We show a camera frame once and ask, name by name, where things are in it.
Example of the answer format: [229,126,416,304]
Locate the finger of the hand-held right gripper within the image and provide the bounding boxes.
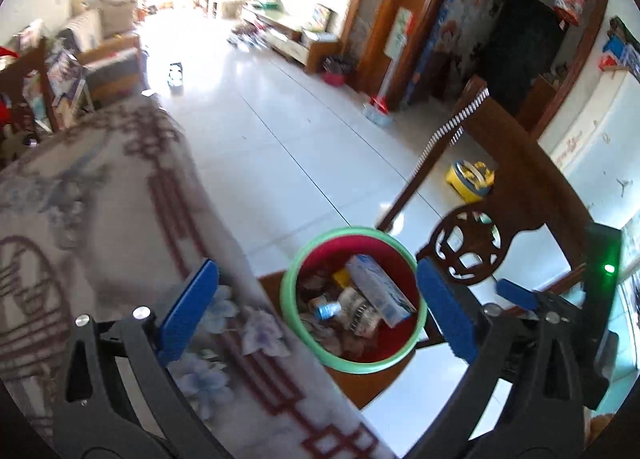
[497,279,584,318]

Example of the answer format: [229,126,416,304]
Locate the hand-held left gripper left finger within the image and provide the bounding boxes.
[52,259,236,459]

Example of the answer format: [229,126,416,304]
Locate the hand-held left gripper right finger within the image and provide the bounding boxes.
[407,258,591,459]

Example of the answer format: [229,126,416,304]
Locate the red bin green rim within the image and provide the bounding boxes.
[280,226,429,373]

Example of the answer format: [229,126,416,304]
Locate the blue white milk carton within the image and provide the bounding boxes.
[345,255,418,329]

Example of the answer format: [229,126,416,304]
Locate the printed paper cup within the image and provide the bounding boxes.
[339,287,382,337]

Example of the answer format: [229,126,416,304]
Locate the small bottle blue cap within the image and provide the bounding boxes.
[309,300,346,324]

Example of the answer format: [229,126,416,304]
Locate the yellow toy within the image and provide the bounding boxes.
[446,161,496,204]

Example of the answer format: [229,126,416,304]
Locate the carved wooden dining chair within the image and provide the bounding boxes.
[260,76,593,410]
[0,36,58,154]

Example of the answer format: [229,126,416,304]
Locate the white dustpan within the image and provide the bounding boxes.
[362,101,396,126]

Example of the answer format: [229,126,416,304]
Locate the blue red box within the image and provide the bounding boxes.
[600,36,640,72]

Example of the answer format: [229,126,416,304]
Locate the wooden sofa with cushions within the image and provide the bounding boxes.
[57,0,148,107]

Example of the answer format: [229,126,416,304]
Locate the small red waste bin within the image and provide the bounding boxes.
[322,56,353,87]

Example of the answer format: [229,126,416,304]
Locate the white storage rack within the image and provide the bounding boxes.
[22,46,93,124]

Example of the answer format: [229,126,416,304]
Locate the television cabinet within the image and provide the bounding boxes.
[242,4,341,72]

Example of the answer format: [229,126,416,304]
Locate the printed door curtain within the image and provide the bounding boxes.
[405,0,501,104]

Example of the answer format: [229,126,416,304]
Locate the framed geometric picture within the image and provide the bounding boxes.
[311,5,333,32]

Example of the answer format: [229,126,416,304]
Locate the white coiled cord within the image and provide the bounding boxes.
[414,89,490,180]

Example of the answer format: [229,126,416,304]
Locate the broom white handle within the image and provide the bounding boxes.
[372,46,403,112]

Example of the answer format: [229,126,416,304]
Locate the flower wall picture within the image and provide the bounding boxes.
[385,8,413,60]

